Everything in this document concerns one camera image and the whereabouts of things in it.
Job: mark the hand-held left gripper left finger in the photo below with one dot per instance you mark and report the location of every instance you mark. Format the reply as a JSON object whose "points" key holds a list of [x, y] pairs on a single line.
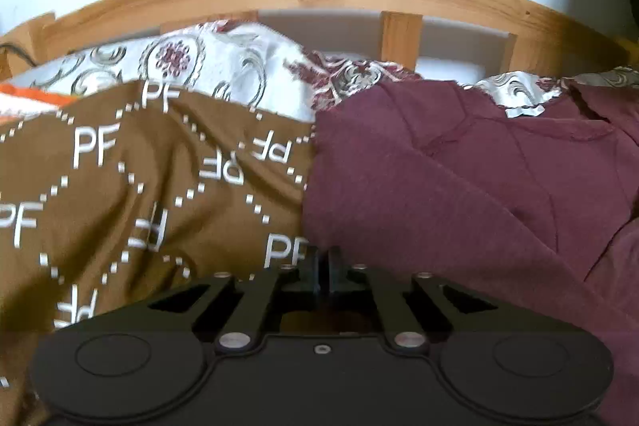
{"points": [[309, 276]]}

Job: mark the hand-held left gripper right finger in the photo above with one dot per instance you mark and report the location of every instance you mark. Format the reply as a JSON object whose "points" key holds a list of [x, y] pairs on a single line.
{"points": [[337, 279]]}

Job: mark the maroon garment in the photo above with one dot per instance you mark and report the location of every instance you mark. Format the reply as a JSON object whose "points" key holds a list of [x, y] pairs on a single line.
{"points": [[449, 186]]}

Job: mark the brown dotted print blanket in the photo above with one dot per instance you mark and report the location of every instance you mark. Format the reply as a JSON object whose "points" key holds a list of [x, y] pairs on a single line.
{"points": [[125, 206]]}

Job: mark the white maroon floral bedsheet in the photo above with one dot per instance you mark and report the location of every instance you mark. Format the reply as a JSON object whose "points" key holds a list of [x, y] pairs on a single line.
{"points": [[224, 56]]}

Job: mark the orange white striped cloth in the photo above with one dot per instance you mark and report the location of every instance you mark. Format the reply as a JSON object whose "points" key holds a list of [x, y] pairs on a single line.
{"points": [[25, 99]]}

